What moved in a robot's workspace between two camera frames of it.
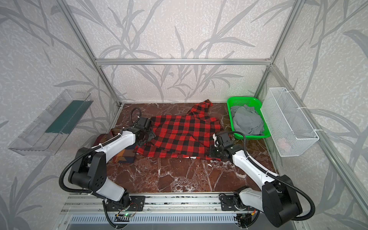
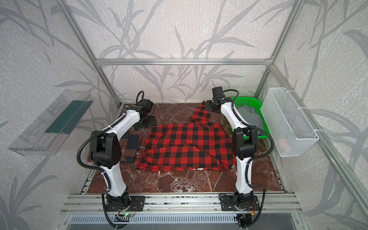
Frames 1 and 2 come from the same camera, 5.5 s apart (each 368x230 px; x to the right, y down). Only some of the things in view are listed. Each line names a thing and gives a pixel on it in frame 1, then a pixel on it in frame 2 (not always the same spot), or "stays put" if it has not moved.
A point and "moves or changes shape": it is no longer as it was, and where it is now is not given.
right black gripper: (218, 151) to (210, 105)
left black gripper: (147, 135) to (146, 121)
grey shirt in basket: (246, 120) stays put
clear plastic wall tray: (48, 132) stays put
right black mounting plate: (227, 203) stays put
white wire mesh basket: (291, 131) stays put
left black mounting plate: (136, 203) stays put
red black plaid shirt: (191, 135) moves or changes shape
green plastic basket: (249, 101) stays put
